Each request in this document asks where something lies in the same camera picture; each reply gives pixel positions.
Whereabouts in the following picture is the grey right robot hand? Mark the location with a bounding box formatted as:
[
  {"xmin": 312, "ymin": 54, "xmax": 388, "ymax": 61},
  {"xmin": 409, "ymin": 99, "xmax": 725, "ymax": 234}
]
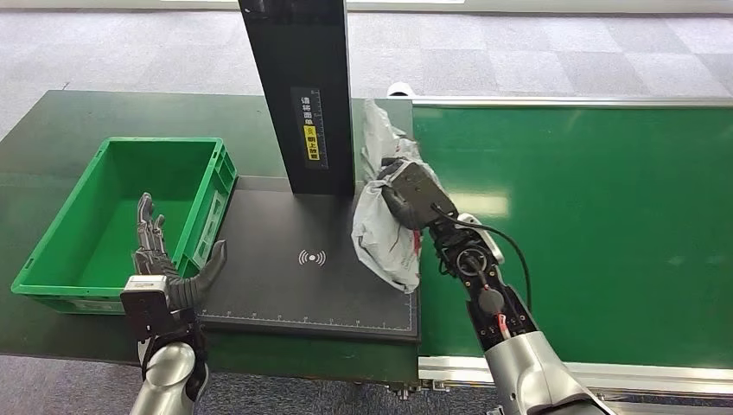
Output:
[{"xmin": 378, "ymin": 157, "xmax": 459, "ymax": 232}]

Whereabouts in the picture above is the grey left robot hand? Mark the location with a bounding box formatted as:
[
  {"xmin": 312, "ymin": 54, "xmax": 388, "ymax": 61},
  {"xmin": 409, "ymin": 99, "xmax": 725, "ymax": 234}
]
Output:
[{"xmin": 131, "ymin": 193, "xmax": 228, "ymax": 310}]

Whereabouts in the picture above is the green plastic crate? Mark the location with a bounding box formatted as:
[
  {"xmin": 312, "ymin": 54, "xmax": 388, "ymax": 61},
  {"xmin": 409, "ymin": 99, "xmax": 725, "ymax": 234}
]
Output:
[{"xmin": 11, "ymin": 136, "xmax": 239, "ymax": 316}]

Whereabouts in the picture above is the green conveyor belt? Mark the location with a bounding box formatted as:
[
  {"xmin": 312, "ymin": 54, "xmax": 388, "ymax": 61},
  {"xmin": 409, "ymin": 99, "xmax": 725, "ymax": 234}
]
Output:
[{"xmin": 411, "ymin": 105, "xmax": 733, "ymax": 371}]

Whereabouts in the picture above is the yellow column label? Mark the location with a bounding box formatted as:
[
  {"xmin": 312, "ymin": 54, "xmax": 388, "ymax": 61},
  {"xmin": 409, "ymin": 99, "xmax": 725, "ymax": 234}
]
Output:
[{"xmin": 302, "ymin": 124, "xmax": 322, "ymax": 163}]

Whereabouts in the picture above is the silver conveyor side rail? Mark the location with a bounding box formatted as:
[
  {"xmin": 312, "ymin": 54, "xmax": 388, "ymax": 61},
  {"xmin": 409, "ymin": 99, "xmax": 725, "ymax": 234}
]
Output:
[
  {"xmin": 410, "ymin": 95, "xmax": 733, "ymax": 109},
  {"xmin": 417, "ymin": 354, "xmax": 733, "ymax": 398}
]

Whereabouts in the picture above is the black scanner machine column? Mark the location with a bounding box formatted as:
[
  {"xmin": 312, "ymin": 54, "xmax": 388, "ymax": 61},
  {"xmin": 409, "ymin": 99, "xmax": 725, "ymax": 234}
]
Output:
[{"xmin": 238, "ymin": 0, "xmax": 357, "ymax": 198}]

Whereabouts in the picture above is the grey red-printed plastic mailer package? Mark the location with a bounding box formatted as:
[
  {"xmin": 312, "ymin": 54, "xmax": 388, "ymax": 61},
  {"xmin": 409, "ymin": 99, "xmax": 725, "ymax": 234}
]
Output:
[{"xmin": 350, "ymin": 98, "xmax": 426, "ymax": 295}]

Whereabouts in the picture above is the black scanner machine platform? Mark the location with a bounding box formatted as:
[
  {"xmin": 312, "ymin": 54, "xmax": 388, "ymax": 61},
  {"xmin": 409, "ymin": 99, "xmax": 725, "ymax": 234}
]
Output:
[{"xmin": 197, "ymin": 176, "xmax": 422, "ymax": 343}]

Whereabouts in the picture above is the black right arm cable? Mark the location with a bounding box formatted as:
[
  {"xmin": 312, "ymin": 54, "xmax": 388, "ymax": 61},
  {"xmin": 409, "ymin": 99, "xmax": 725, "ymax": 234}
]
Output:
[{"xmin": 429, "ymin": 203, "xmax": 533, "ymax": 315}]

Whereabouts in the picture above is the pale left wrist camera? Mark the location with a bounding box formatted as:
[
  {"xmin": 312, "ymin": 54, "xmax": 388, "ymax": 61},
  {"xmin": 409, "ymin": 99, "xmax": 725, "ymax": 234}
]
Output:
[{"xmin": 119, "ymin": 274, "xmax": 173, "ymax": 340}]

